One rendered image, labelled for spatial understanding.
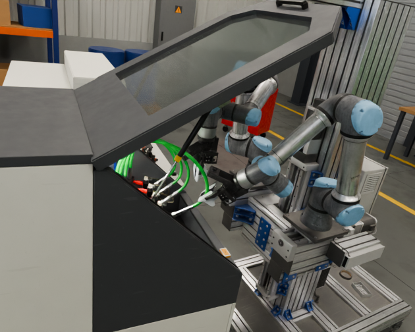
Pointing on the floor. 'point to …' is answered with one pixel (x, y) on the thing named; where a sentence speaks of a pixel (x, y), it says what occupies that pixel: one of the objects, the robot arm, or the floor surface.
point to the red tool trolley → (261, 118)
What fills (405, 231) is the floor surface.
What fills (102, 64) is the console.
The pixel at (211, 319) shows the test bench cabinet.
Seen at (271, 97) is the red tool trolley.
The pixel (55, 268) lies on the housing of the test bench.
